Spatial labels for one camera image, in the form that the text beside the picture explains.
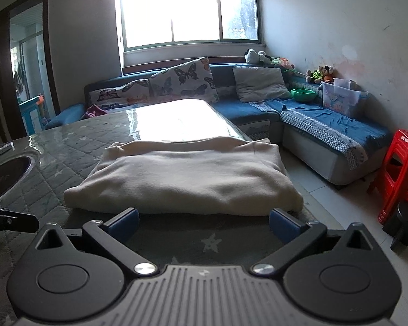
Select black stool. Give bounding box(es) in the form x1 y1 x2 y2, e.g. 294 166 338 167
382 202 408 252

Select cream garment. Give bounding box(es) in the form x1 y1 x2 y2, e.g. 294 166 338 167
64 136 304 218

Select grey pillow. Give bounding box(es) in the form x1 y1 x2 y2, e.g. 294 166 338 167
232 66 292 103

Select butterfly print pillow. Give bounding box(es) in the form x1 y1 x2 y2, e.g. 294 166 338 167
88 79 151 104
149 57 221 105
97 97 154 114

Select pink garment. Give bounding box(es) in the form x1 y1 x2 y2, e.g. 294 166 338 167
82 105 109 120

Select dark wooden door frame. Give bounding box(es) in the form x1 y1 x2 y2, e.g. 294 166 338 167
0 0 60 142

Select blue sofa cover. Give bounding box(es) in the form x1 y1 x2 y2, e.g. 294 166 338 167
250 98 392 171

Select small clear plastic container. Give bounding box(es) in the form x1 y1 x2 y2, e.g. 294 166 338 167
333 77 357 91

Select hanging clothes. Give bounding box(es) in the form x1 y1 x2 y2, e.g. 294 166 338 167
14 70 26 94

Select brown teddy bear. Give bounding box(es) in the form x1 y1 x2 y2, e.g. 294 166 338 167
318 64 336 84

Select red plastic stool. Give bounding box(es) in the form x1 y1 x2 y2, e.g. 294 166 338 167
367 129 408 225

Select colourful plush toy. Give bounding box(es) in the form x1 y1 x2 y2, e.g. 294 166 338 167
275 57 296 70

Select clear plastic storage box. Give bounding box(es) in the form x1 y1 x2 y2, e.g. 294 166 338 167
320 81 370 119

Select green bowl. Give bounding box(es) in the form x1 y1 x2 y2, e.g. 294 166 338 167
290 88 317 103

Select round black induction cooker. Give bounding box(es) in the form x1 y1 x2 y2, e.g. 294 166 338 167
0 154 41 208

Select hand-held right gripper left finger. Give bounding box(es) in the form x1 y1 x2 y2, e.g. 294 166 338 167
34 207 157 278

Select blue corner sofa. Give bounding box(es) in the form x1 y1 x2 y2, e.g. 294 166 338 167
44 62 392 186

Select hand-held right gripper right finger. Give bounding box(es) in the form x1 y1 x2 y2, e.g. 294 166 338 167
252 208 379 278

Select window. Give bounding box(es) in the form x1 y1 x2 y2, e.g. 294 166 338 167
115 0 264 54

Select blue cabinet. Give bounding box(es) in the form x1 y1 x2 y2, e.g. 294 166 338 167
18 95 48 135

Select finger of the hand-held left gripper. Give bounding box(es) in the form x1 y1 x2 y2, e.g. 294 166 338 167
0 205 40 234

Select panda plush toy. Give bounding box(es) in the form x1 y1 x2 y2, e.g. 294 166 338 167
244 49 274 65

